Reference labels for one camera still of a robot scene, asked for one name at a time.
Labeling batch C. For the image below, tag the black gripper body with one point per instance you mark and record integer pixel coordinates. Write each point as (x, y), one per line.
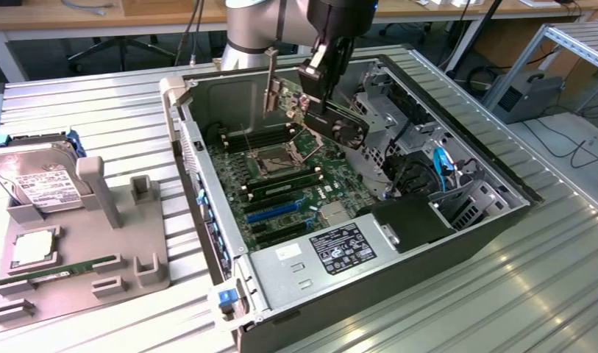
(340, 18)

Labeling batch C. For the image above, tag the Nvidia Quadro graphics card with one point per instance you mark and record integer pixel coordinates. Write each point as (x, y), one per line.
(347, 128)

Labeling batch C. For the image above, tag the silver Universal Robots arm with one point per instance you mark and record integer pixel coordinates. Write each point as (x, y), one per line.
(250, 29)

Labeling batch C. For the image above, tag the silver disk bay cage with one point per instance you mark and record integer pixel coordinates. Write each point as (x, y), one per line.
(382, 121)

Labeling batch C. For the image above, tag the metal socket cover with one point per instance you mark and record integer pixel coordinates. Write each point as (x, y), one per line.
(298, 149)

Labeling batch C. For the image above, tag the thin locking lever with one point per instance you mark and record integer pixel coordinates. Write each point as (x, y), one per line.
(247, 139)

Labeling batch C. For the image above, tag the CPU socket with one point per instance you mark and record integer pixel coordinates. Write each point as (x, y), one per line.
(274, 162)

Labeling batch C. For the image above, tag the white box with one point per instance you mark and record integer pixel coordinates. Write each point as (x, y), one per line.
(470, 3)

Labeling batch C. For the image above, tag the black stand pole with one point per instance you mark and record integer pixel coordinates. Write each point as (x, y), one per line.
(475, 35)

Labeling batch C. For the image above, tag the green motherboard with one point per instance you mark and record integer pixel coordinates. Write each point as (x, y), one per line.
(330, 176)

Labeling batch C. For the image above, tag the dark RAM stick with label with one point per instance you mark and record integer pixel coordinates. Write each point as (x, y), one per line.
(283, 190)

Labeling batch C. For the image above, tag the black expansion slot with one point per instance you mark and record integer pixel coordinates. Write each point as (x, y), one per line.
(279, 228)
(268, 205)
(280, 237)

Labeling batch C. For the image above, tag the silver chipset heatsink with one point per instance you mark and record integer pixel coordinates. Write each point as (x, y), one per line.
(335, 214)

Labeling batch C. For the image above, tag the blue expansion slot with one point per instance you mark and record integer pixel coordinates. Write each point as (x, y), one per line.
(274, 214)

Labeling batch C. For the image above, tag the blue slot clip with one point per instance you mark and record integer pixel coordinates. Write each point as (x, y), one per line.
(199, 198)
(224, 259)
(216, 239)

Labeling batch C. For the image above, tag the blue disk carrier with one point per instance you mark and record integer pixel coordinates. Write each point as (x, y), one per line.
(75, 141)

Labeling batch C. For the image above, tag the silver power supply unit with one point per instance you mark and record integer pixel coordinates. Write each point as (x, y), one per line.
(288, 279)

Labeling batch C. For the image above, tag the open black PC case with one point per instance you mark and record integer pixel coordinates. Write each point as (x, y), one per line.
(376, 294)

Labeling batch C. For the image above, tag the silver hard disk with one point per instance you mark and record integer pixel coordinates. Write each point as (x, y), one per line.
(38, 176)

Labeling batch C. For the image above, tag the blue case latch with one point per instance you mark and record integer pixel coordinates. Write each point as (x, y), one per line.
(227, 298)

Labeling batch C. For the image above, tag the grey parts rack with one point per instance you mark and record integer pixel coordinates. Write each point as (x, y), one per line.
(83, 239)

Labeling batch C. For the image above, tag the silver CPU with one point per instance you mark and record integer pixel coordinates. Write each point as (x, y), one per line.
(31, 249)

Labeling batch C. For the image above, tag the green RAM stick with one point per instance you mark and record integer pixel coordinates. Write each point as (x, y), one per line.
(52, 273)

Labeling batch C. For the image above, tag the black air duct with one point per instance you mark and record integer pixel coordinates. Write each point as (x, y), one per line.
(406, 220)

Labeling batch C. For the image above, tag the aluminium frame with slats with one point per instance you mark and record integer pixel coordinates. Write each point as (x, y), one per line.
(575, 41)

